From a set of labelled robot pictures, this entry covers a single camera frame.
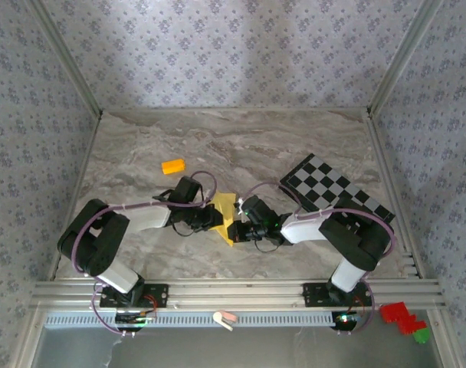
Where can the yellow paper sheet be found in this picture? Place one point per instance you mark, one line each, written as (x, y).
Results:
(223, 203)

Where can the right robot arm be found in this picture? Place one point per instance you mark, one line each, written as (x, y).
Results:
(306, 230)

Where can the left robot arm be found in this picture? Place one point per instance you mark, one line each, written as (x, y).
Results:
(118, 276)

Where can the orange rectangular block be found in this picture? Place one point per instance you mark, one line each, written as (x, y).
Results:
(173, 167)

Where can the black grey chessboard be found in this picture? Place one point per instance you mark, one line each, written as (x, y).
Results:
(321, 180)

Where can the pink white clip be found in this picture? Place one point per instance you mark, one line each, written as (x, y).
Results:
(225, 318)

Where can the small circuit board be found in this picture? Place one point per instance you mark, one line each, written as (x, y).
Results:
(346, 319)
(135, 320)

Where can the red toy brick stack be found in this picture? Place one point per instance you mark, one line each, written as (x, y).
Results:
(394, 312)

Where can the green toy brick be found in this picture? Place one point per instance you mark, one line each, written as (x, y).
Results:
(421, 336)

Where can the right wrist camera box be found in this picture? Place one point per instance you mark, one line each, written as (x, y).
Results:
(258, 209)

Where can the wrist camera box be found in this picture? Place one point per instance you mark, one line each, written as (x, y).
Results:
(258, 209)
(187, 189)

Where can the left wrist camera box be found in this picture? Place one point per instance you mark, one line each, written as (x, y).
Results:
(187, 189)

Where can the aluminium frame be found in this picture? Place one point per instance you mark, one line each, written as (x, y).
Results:
(237, 293)

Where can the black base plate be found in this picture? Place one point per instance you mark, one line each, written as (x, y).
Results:
(313, 295)
(160, 295)

